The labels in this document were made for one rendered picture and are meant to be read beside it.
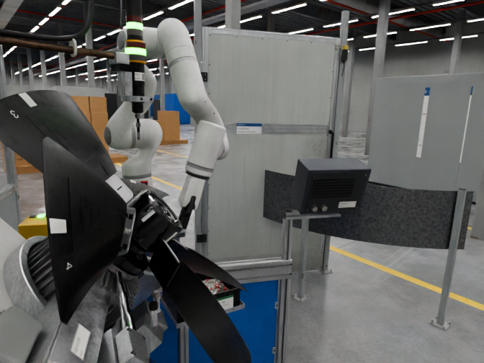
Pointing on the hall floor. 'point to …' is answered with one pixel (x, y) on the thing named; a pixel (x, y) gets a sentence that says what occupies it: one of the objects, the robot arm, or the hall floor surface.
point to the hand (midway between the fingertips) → (182, 221)
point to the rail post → (283, 320)
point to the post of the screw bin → (183, 344)
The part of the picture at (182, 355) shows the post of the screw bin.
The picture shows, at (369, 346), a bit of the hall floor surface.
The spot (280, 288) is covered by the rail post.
